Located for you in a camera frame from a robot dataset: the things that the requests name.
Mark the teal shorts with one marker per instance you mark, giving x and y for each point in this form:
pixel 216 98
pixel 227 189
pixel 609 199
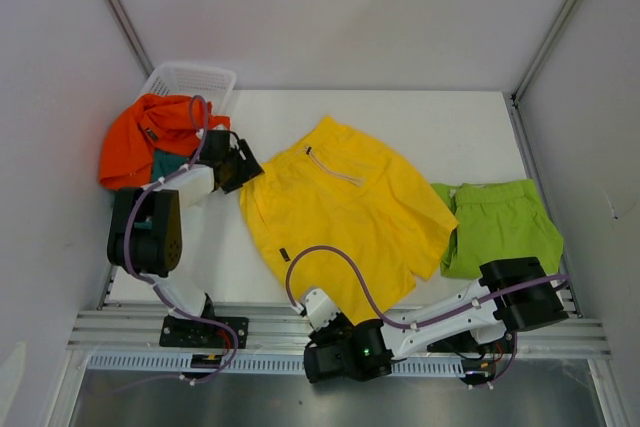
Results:
pixel 165 162

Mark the orange shorts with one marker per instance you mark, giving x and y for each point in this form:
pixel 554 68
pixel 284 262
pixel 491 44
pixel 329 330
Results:
pixel 153 123

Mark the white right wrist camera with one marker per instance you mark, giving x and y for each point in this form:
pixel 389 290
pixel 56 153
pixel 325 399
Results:
pixel 317 307

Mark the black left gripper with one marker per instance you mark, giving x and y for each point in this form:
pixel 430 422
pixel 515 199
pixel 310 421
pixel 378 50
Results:
pixel 248 169

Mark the aluminium corner post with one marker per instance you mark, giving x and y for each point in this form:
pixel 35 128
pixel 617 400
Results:
pixel 124 23
pixel 552 36

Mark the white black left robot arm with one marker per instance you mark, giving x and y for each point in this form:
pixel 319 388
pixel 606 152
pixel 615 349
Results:
pixel 145 236

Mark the aluminium corner post left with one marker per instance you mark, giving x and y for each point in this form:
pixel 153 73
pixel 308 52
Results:
pixel 124 23

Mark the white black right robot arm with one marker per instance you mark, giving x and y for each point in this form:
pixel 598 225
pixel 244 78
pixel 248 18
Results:
pixel 511 296

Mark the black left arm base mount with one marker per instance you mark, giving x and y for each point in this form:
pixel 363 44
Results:
pixel 186 333

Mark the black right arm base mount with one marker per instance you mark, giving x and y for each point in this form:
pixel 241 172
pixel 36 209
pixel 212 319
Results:
pixel 465 346

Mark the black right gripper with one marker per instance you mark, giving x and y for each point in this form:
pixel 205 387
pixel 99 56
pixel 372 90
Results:
pixel 322 333

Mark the white slotted cable duct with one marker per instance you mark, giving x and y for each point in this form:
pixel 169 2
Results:
pixel 438 367

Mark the yellow shorts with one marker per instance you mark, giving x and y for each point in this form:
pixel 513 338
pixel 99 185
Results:
pixel 343 212

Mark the white plastic laundry basket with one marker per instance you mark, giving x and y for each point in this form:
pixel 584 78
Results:
pixel 192 78

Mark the aluminium frame rail front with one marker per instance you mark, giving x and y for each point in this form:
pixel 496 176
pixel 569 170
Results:
pixel 278 330

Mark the lime green shorts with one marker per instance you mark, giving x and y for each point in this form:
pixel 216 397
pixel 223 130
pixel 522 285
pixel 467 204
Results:
pixel 497 221

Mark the aluminium corner post right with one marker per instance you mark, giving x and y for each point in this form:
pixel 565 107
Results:
pixel 552 36

